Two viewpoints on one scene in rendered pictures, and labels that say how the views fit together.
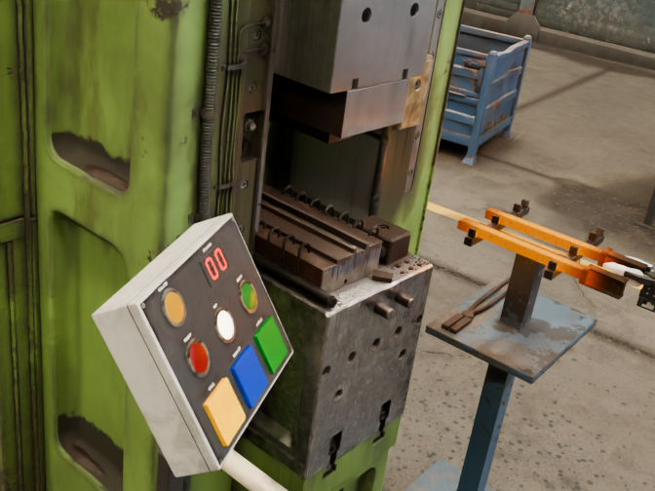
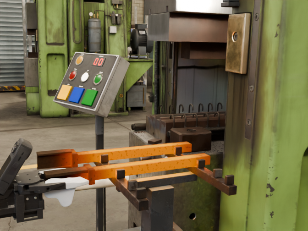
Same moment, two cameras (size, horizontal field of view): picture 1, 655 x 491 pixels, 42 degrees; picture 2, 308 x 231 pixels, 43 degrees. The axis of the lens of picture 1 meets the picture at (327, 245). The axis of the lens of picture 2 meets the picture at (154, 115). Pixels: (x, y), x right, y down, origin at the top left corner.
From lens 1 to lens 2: 2.73 m
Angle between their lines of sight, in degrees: 111
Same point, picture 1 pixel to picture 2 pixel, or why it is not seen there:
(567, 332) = not seen: outside the picture
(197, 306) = (84, 65)
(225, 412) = (63, 91)
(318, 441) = (129, 213)
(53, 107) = not seen: hidden behind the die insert
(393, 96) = (163, 22)
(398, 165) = (236, 107)
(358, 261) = (156, 125)
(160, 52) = not seen: hidden behind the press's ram
